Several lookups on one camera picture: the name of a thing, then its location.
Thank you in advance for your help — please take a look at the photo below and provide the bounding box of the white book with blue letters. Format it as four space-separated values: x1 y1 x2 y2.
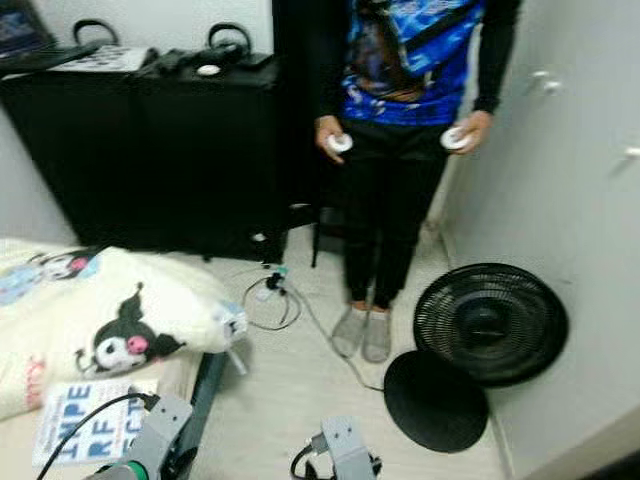
32 378 161 466

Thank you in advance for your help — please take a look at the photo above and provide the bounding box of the person's right hand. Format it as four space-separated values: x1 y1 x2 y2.
315 113 356 164

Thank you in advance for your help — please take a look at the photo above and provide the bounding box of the person's left hand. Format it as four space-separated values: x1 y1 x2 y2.
448 108 494 153

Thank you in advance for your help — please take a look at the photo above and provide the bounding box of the grey slipper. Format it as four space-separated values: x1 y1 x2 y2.
363 310 392 363
330 305 367 359

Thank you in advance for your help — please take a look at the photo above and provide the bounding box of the white power strip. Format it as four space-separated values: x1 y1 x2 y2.
258 265 291 303

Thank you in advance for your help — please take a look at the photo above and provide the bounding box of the beige bed mattress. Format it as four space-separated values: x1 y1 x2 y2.
0 355 206 480

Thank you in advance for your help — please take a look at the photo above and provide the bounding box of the cream Kuromi print duvet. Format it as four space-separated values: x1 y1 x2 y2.
0 238 249 421

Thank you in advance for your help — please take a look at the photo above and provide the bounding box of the black electric floor fan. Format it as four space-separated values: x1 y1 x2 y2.
383 262 571 454

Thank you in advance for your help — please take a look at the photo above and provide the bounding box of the black stool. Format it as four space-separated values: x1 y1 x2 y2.
285 200 351 269

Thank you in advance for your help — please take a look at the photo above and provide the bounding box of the person in blue patterned shirt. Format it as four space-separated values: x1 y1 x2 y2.
300 0 526 363

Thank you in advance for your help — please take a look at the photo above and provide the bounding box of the white wardrobe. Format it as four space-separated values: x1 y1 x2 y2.
435 0 640 480

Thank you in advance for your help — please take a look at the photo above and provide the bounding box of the black electronic device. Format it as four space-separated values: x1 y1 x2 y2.
155 42 276 76

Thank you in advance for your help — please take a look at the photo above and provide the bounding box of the checkerboard calibration sheet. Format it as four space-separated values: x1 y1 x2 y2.
50 45 156 73

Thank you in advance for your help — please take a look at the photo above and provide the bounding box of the black open laptop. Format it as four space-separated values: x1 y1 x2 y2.
0 0 101 76

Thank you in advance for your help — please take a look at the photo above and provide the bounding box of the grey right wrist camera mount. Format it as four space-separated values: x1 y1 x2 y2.
320 417 376 480

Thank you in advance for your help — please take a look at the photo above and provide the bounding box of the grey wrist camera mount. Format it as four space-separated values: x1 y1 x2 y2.
128 392 194 479
320 417 376 480

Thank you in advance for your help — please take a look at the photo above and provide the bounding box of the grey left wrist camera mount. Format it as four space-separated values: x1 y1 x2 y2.
128 392 194 479

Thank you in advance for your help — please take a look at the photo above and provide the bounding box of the dark bed frame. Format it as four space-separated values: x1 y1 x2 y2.
160 350 231 480

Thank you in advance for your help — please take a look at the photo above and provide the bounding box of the thin floor power cable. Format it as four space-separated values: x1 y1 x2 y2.
240 272 386 393

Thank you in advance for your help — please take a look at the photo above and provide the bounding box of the black case with handle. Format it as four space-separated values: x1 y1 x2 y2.
140 22 286 263
0 18 161 251

